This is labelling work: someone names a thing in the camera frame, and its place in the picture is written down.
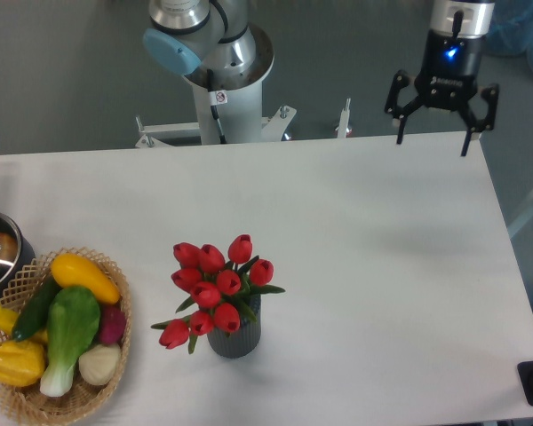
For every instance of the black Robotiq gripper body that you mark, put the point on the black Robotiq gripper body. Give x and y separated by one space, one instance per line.
448 76

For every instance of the red tulip bouquet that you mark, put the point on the red tulip bouquet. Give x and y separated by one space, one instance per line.
219 286

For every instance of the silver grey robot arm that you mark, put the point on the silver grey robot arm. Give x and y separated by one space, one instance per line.
225 59

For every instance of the dark grey ribbed vase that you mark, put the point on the dark grey ribbed vase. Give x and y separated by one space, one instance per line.
244 340

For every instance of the blue plastic bag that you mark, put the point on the blue plastic bag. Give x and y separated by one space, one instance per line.
511 30

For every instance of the purple red radish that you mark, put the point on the purple red radish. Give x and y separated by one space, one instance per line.
112 325

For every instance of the yellow squash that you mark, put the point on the yellow squash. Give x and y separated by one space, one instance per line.
71 270

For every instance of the green bok choy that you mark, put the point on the green bok choy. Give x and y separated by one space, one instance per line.
73 322

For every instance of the cream white garlic bulb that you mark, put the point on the cream white garlic bulb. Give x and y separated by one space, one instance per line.
98 365

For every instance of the woven wicker basket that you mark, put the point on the woven wicker basket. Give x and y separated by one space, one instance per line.
27 406

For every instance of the dark green cucumber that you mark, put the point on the dark green cucumber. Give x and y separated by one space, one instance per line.
34 315

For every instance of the small yellow gourd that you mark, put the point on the small yellow gourd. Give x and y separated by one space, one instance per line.
7 321

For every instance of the yellow bell pepper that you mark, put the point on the yellow bell pepper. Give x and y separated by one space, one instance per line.
21 363

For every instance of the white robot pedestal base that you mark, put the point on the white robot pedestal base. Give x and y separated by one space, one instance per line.
223 117

